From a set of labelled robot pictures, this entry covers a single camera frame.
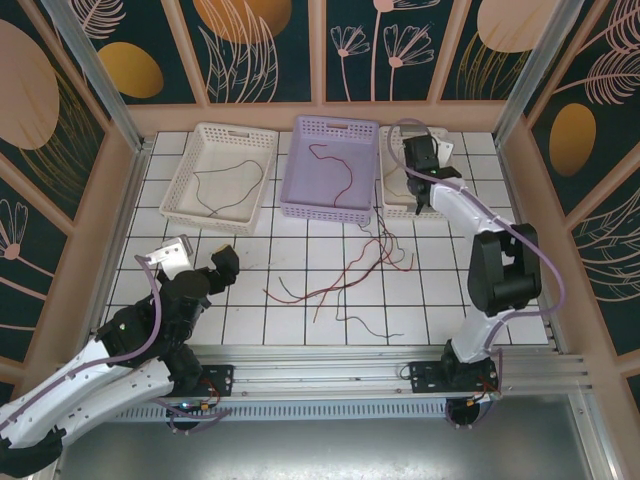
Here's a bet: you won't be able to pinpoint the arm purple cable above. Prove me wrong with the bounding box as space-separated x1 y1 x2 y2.
387 117 569 401
0 253 166 431

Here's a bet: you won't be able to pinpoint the purple perforated plastic basket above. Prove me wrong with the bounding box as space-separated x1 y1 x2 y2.
278 115 380 224

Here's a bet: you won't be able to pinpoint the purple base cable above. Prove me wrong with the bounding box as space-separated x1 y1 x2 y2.
167 405 235 435
447 399 494 430

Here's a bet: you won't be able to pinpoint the white basket grey handles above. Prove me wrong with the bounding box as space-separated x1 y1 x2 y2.
378 124 462 221

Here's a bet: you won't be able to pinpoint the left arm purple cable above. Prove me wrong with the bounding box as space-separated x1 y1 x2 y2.
0 253 166 431

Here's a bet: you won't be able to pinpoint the aluminium frame post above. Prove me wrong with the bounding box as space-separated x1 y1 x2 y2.
492 0 586 146
42 0 151 154

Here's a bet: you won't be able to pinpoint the grey slotted cable duct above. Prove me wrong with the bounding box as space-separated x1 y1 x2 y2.
107 403 451 422

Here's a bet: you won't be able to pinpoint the thin black cable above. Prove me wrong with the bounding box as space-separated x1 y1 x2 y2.
193 159 265 217
357 219 401 266
335 279 405 340

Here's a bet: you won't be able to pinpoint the white perforated plastic basket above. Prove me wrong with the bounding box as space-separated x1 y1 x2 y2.
158 122 279 236

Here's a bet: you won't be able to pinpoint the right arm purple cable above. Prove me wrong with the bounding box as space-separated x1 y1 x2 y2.
387 117 569 401

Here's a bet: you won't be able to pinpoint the coloured base wire bundle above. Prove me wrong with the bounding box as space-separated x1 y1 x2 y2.
464 382 503 407
197 379 221 417

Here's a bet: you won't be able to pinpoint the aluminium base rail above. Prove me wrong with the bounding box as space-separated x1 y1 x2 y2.
192 343 596 400

